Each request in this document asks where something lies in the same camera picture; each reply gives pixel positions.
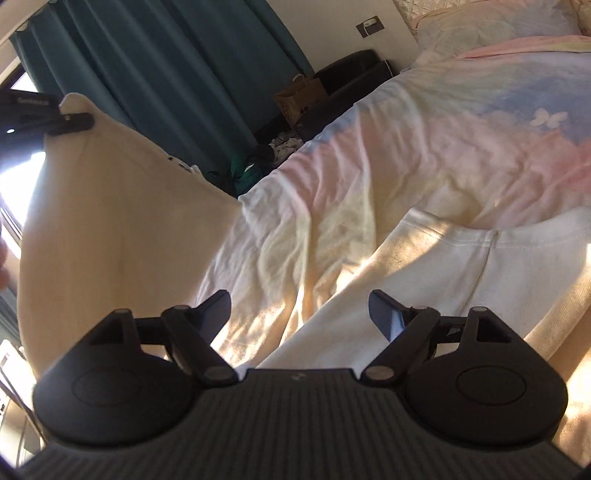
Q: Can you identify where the wall socket with white plug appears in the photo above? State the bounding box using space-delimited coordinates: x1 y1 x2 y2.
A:
356 16 382 38

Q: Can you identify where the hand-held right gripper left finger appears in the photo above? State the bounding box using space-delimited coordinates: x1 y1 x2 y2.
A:
90 290 239 387

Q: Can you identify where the cream quilted headboard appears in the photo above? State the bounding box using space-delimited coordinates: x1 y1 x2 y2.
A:
392 0 591 35

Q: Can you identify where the pile of clothes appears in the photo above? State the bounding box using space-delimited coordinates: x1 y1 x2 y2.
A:
205 131 308 197

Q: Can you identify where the cream knit garment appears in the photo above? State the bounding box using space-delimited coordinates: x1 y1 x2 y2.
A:
17 92 591 384

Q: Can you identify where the dark bedside bench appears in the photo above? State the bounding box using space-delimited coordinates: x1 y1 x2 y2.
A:
253 49 394 143

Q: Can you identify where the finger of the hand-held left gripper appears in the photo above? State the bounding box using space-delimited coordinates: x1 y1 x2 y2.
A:
46 113 96 136

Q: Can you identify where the window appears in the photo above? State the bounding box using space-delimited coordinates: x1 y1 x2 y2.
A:
0 65 49 241

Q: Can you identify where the teal curtain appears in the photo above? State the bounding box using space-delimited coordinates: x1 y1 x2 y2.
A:
0 0 315 342

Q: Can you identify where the pastel pillow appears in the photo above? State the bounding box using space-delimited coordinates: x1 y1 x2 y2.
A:
413 0 583 54

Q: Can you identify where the pastel printed duvet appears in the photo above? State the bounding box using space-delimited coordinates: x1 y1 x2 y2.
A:
191 34 591 467

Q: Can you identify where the brown cardboard box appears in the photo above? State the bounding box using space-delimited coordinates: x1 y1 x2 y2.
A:
274 76 329 131

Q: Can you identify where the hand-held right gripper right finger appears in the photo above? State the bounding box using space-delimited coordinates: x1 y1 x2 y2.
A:
364 290 511 382

